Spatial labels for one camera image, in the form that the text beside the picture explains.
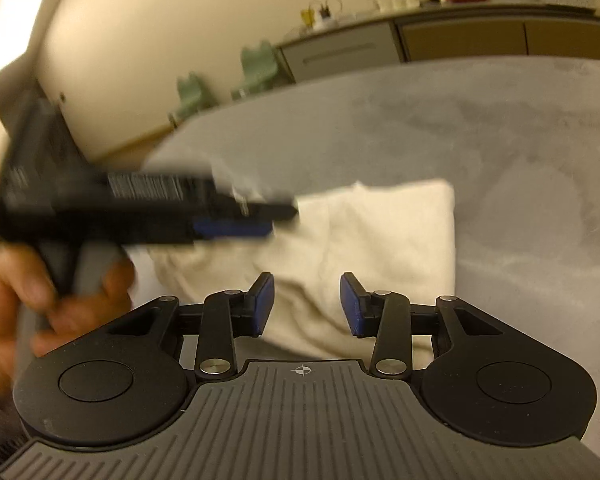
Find small items with cables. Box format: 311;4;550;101
300;0;343;32

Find green plastic chair near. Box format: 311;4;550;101
230;40;292;101

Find person's left hand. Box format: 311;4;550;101
0;243;135;406

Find green plastic chair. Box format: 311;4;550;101
168;72;218;128
230;40;292;101

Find cream white sweater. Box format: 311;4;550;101
148;180;455;361

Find long grey brown sideboard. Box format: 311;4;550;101
277;0;600;82

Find green plastic chair far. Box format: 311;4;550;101
168;72;218;128

